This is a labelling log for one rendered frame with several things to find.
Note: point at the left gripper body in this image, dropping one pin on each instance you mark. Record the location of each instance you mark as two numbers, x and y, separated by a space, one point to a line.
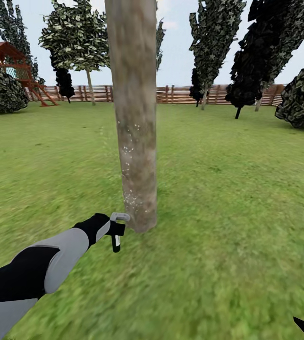
118 229

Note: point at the pesticide atomizer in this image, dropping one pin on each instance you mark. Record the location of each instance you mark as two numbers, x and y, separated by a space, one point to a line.
116 243

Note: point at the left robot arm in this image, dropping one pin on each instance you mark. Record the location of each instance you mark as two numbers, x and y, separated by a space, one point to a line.
42 267

